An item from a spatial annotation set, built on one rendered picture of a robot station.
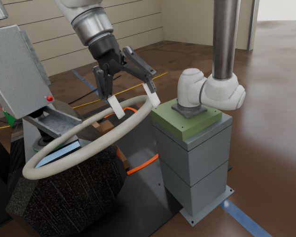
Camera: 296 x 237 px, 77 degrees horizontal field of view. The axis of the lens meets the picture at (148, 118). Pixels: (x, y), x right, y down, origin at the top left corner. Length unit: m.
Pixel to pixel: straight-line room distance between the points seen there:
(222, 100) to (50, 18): 6.03
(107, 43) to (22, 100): 0.76
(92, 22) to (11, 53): 0.70
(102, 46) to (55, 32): 6.17
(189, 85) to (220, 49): 0.29
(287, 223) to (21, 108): 1.92
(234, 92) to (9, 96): 1.14
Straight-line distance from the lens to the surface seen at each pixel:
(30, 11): 6.61
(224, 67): 1.01
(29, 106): 1.19
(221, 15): 0.92
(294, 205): 1.99
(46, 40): 6.64
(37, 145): 1.39
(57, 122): 1.09
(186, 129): 1.12
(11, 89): 1.15
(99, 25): 0.50
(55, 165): 0.51
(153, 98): 0.49
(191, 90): 1.14
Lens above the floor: 1.55
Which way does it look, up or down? 33 degrees down
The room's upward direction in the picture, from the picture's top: 11 degrees counter-clockwise
